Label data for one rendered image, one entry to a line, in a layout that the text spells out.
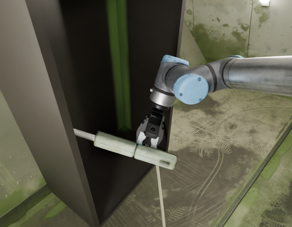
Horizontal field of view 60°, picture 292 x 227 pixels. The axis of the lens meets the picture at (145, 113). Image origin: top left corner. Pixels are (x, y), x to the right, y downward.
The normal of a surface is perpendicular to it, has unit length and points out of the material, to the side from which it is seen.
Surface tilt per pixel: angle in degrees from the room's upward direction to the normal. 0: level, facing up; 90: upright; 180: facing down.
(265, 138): 0
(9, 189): 57
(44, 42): 102
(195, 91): 84
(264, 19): 90
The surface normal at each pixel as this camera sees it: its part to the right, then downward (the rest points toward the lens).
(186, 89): 0.21, 0.47
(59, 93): 0.80, 0.43
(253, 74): -0.97, 0.04
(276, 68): -0.91, -0.32
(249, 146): -0.15, -0.80
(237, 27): -0.69, 0.51
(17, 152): 0.52, -0.16
